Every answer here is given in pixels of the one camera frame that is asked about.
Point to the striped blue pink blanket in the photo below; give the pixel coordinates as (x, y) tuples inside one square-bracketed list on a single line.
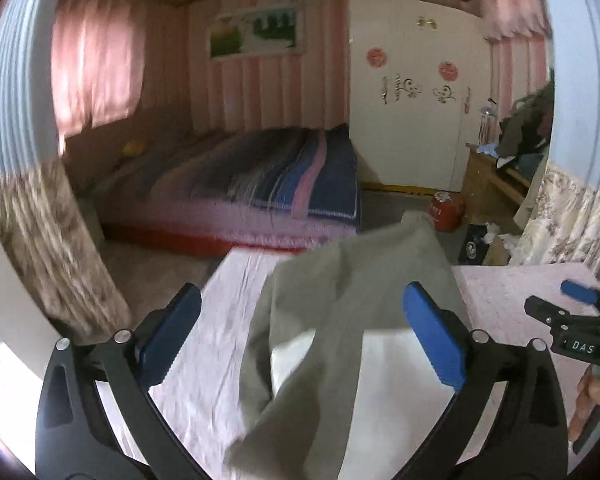
[(290, 170)]

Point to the person's right hand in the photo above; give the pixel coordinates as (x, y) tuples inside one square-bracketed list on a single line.
[(597, 392)]

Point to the framed landscape wall picture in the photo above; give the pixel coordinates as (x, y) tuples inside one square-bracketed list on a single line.
[(255, 32)]

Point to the black bag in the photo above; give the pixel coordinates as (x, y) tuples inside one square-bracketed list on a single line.
[(475, 245)]

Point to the yellow item on bed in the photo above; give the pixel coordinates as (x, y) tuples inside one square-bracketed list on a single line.
[(133, 148)]

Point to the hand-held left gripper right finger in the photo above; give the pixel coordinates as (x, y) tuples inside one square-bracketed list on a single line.
[(430, 335)]

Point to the wooden desk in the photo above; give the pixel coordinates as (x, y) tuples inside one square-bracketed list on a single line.
[(490, 180)]

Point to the red round sticker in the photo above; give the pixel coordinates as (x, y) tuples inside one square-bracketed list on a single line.
[(447, 70), (375, 56)]

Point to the pink window curtain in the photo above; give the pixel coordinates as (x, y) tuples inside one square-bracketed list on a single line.
[(97, 60), (515, 5)]

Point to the white wardrobe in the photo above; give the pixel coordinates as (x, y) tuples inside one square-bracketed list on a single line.
[(405, 85)]

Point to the pink floral bedsheet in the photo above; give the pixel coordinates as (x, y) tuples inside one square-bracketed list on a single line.
[(205, 385)]

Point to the red canister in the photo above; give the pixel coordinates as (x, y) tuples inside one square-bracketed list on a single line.
[(448, 210)]

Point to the brown upholstered bed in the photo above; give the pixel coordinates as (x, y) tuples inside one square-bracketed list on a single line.
[(145, 180)]

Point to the pile of dark clothes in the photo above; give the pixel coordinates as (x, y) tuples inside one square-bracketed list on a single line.
[(527, 120)]

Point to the blue floral curtain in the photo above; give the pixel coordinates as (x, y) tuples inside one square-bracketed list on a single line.
[(575, 185), (35, 160)]

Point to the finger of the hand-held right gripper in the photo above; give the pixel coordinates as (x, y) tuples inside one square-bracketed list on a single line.
[(550, 307), (577, 290)]

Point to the crumpled white paper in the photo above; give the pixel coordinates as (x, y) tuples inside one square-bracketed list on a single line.
[(497, 234)]

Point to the white and olive jacket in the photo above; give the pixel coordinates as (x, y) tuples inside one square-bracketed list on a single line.
[(330, 285)]

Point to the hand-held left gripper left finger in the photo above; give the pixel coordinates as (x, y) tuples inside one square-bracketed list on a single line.
[(172, 335)]

